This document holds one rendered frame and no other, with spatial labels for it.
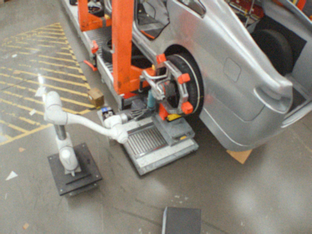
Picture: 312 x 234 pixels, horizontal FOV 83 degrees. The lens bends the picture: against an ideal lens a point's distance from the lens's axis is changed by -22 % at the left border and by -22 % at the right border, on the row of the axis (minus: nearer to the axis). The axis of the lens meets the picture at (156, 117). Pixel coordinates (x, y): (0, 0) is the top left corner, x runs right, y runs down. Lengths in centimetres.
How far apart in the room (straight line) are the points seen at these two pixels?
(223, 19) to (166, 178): 183
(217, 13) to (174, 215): 182
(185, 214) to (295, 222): 162
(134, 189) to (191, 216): 77
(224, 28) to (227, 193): 189
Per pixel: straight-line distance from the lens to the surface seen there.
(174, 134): 268
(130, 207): 245
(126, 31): 219
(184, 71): 207
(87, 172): 229
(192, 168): 274
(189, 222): 212
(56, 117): 168
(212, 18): 182
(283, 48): 316
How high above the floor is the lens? 234
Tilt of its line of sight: 49 degrees down
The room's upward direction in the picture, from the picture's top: 8 degrees clockwise
